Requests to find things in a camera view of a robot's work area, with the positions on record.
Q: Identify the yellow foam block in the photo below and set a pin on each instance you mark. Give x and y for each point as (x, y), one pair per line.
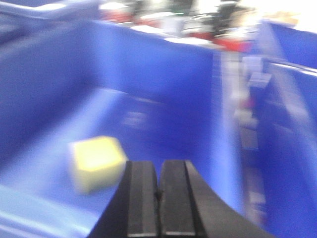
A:
(96, 163)

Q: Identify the blue bin holding block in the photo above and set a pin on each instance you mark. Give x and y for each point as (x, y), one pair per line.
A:
(161, 97)

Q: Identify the blue bin at right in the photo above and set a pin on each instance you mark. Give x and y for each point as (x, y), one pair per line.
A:
(286, 92)

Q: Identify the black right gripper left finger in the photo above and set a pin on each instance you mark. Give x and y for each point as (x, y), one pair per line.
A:
(133, 210)

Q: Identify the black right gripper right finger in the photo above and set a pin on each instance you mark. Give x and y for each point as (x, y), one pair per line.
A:
(189, 208)

